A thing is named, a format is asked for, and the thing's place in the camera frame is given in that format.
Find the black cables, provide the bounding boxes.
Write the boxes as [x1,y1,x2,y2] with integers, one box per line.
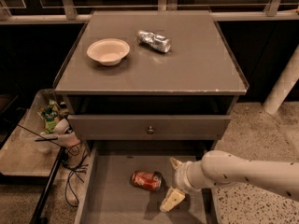
[61,140,91,209]

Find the metal drawer knob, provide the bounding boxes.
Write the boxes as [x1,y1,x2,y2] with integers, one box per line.
[147,126,155,134]

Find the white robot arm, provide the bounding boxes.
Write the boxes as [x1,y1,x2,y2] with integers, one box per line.
[160,150,299,212]

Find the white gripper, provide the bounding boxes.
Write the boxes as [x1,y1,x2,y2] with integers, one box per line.
[160,157,206,212]

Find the green snack bag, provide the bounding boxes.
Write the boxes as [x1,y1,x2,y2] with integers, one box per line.
[38,100,62,133]

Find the grey drawer cabinet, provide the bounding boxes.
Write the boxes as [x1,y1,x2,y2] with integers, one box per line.
[55,11,248,150]

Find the open grey middle drawer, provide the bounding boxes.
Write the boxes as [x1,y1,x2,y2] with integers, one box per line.
[75,141,220,224]

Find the red coke can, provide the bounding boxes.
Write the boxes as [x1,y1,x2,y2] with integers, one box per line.
[131,171,162,192]

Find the white cup in bin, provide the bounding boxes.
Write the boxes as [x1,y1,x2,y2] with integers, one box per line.
[53,119,70,134]

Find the white paper bowl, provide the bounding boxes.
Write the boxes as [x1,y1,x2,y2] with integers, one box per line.
[87,38,130,66]

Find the white support pole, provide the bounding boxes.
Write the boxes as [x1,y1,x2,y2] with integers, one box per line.
[263,45,299,115]

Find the grey top drawer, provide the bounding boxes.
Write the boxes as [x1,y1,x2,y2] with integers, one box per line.
[68,115,231,140]

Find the silver crushed can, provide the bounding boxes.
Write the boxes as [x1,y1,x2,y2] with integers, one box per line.
[136,30,171,53]

